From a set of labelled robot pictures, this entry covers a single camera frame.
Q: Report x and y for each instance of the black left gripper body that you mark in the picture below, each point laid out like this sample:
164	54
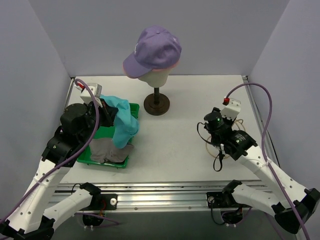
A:
106	114

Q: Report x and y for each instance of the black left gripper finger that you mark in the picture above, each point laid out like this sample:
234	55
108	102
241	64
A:
110	111
108	121

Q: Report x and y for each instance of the teal cap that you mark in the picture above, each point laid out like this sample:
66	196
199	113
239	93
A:
126	125

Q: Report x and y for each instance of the grey cap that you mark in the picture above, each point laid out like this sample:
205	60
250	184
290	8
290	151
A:
104	150

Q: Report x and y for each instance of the pink baseball cap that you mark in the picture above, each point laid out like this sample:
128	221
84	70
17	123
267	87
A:
139	71

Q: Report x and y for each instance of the purple baseball cap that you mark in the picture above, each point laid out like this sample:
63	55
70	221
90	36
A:
155	49

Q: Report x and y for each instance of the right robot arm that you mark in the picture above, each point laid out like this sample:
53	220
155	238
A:
290	203

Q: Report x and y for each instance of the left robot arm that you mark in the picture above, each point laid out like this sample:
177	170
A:
31	219

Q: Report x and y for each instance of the green plastic tray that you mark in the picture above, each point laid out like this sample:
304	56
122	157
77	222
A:
107	132

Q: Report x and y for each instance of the mannequin head stand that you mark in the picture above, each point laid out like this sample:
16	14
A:
156	104

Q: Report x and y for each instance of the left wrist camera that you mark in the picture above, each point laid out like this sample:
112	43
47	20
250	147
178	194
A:
93	88

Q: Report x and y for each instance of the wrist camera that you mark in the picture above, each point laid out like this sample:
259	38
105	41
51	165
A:
232	108
93	88

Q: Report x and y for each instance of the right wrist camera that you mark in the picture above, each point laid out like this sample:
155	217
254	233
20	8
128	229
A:
232	108

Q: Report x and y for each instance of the gold wire hat frame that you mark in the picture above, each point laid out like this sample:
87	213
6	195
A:
240	125

